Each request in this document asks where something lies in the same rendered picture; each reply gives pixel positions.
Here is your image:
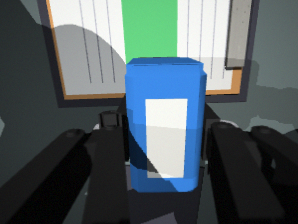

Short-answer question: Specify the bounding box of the dark grey clipboard with white form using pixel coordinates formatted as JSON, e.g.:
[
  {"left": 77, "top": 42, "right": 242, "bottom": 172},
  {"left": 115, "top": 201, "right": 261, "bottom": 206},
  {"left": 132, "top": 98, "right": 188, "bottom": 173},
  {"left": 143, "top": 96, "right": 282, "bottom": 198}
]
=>
[{"left": 37, "top": 0, "right": 260, "bottom": 108}]

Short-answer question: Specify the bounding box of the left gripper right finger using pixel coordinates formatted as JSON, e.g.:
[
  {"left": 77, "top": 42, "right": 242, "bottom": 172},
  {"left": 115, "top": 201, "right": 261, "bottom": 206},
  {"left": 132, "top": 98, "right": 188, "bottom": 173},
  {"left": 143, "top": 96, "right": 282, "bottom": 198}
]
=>
[{"left": 200, "top": 102, "right": 298, "bottom": 224}]

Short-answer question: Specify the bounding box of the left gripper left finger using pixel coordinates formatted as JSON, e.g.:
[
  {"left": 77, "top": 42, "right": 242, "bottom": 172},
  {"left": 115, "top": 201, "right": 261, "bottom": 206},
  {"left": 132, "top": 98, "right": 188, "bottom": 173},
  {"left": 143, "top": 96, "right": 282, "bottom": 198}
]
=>
[{"left": 0, "top": 93, "right": 130, "bottom": 224}]

